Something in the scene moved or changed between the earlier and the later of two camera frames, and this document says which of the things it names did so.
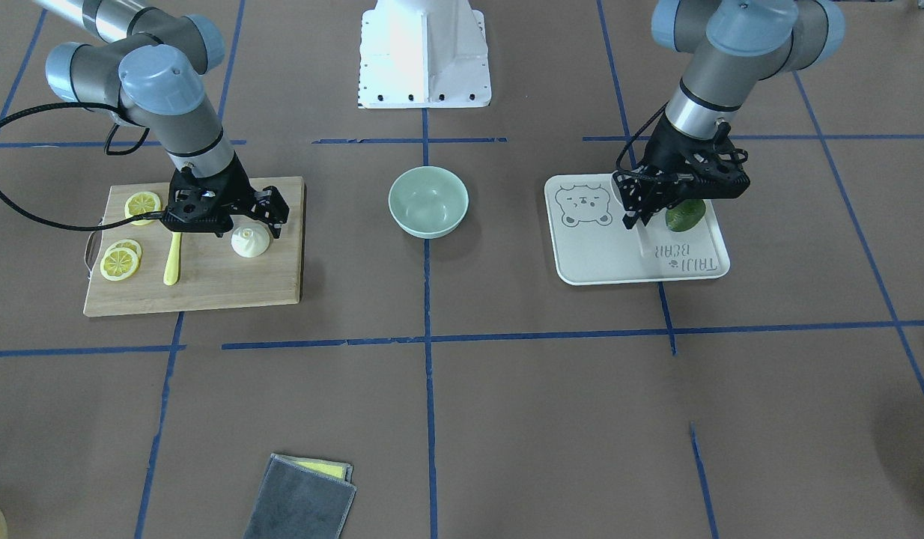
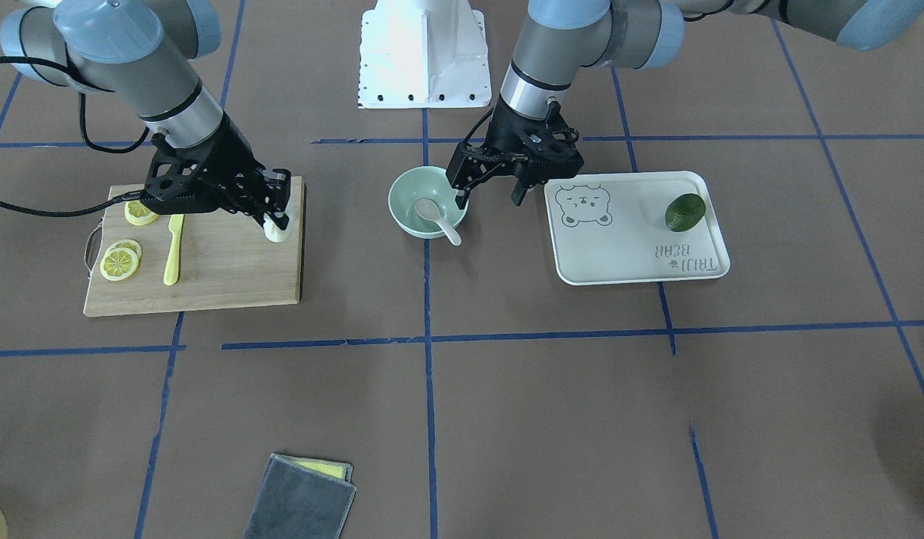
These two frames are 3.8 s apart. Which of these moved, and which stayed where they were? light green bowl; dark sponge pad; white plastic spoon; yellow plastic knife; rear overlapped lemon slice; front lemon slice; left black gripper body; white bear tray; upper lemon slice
Moved: left black gripper body; white plastic spoon
Stayed: light green bowl; yellow plastic knife; front lemon slice; upper lemon slice; white bear tray; dark sponge pad; rear overlapped lemon slice
